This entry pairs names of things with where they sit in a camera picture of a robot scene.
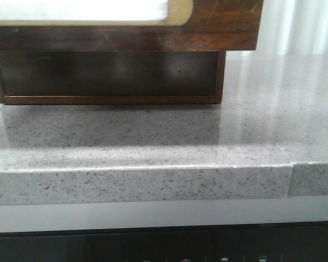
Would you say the dark wooden drawer cabinet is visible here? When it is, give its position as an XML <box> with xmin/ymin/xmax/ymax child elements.
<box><xmin>0</xmin><ymin>51</ymin><xmax>225</xmax><ymax>105</ymax></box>

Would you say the white curtain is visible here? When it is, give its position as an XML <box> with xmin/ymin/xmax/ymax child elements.
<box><xmin>239</xmin><ymin>1</ymin><xmax>328</xmax><ymax>56</ymax></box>

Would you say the black appliance control panel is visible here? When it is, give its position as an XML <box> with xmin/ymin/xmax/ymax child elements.
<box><xmin>0</xmin><ymin>222</ymin><xmax>328</xmax><ymax>261</ymax></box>

